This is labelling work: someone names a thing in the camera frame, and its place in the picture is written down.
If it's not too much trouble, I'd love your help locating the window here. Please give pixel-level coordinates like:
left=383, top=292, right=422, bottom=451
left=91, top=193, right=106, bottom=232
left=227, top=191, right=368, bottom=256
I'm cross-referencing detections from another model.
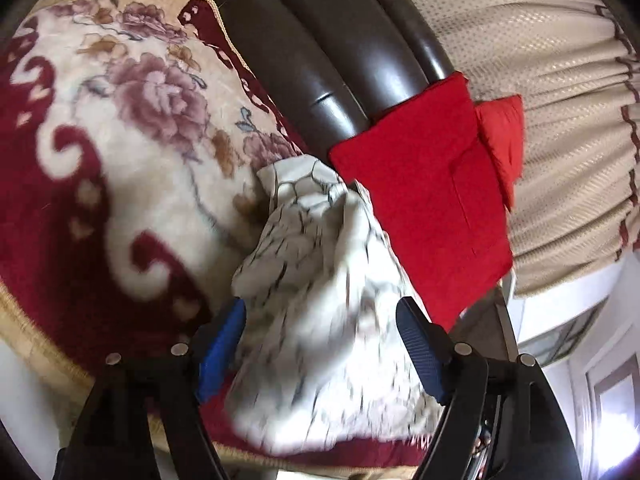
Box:
left=519, top=303, right=640, bottom=476

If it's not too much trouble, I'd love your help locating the red pillow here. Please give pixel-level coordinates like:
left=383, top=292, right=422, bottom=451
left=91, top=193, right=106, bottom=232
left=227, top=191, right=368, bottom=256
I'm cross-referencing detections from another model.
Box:
left=475, top=94, right=525, bottom=211

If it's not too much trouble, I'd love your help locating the red blanket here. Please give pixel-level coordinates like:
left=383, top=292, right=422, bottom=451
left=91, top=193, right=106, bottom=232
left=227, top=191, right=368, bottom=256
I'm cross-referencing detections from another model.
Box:
left=329, top=72, right=513, bottom=330

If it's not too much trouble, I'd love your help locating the floral cream maroon bedspread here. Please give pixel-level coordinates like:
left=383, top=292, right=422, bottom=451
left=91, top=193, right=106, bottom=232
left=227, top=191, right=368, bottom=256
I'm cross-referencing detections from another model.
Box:
left=1, top=0, right=432, bottom=478

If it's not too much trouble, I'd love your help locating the white crackle-print garment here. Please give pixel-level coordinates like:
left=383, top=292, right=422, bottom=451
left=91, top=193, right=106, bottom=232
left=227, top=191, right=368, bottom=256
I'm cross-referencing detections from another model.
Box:
left=224, top=155, right=442, bottom=455

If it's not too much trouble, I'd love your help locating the beige patterned curtain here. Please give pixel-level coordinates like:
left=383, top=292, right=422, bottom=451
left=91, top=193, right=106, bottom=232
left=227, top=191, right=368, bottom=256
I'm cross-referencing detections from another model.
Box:
left=412, top=0, right=639, bottom=296

